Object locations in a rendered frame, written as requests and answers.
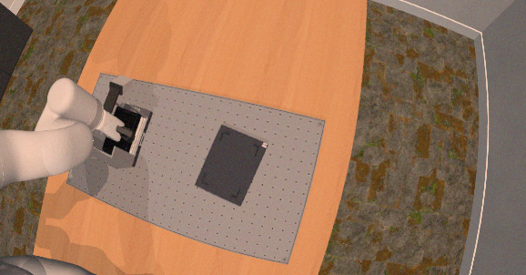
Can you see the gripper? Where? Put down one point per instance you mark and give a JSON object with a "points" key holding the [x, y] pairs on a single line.
{"points": [[112, 127]]}

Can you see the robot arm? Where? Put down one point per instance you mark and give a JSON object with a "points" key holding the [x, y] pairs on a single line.
{"points": [[51, 150]]}

